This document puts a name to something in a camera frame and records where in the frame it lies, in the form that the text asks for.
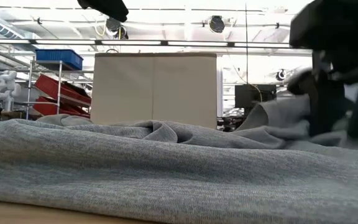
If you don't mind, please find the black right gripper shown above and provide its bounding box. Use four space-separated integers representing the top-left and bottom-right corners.
287 0 358 139

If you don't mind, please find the grey knit sweater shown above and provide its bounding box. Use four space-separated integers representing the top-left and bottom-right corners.
0 95 358 224

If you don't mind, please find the black computer monitor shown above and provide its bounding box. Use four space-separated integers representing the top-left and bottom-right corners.
234 83 278 110

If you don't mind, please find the beige fabric storage bin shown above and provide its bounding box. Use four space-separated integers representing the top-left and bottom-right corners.
89 52 219 130

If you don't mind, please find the silver metal shelf rack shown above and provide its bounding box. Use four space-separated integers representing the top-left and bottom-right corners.
25 58 94 121

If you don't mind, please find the blue plastic bin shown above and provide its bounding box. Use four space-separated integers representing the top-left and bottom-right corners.
35 49 85 72

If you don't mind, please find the red plastic bin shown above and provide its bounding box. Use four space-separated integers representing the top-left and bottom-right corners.
32 95 91 119
34 73 92 105

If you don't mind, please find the wooden workbench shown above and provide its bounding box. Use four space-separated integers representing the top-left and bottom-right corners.
0 110 27 121

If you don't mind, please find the black ceiling cord reel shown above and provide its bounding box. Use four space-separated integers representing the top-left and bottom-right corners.
275 68 288 82
105 17 129 40
209 15 226 34

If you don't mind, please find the yellow power cable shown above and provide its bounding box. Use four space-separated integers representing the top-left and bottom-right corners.
94 20 109 37
233 63 264 103

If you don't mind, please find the thin black hanging cable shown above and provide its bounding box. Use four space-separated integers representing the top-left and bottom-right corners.
245 2 249 85

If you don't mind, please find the overhead frame rail with lights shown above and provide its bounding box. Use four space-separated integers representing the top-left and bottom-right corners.
0 37 313 50

